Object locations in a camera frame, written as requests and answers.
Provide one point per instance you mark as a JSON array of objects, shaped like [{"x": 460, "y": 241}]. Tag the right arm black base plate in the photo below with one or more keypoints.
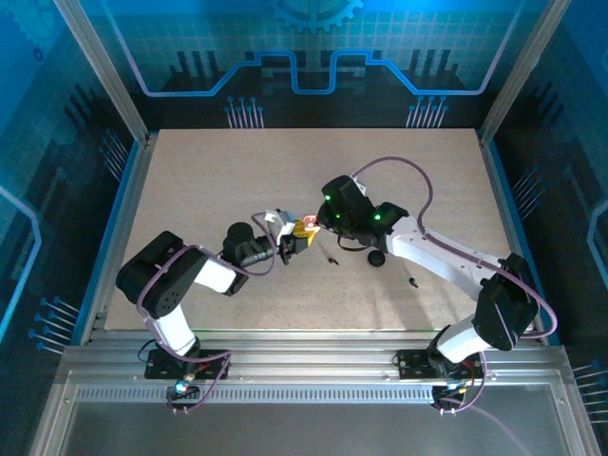
[{"x": 413, "y": 363}]

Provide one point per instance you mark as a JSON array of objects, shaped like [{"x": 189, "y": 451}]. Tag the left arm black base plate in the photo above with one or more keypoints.
[{"x": 157, "y": 366}]

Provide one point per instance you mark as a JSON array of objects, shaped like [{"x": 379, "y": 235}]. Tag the aluminium frame post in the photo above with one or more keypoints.
[
  {"x": 522, "y": 71},
  {"x": 102, "y": 71}
]

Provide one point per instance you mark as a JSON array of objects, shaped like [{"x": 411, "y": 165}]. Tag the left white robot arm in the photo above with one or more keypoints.
[{"x": 171, "y": 328}]

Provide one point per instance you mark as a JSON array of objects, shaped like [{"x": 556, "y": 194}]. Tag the aluminium slotted cross rail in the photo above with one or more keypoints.
[{"x": 309, "y": 351}]

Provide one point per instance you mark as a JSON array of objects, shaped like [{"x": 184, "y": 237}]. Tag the aluminium side rail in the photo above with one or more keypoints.
[
  {"x": 508, "y": 214},
  {"x": 119, "y": 237}
]

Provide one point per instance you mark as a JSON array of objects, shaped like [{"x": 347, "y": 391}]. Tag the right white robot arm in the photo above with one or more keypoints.
[{"x": 427, "y": 256}]

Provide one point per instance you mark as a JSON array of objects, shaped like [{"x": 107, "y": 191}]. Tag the black earbud charging case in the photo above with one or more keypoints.
[{"x": 376, "y": 258}]

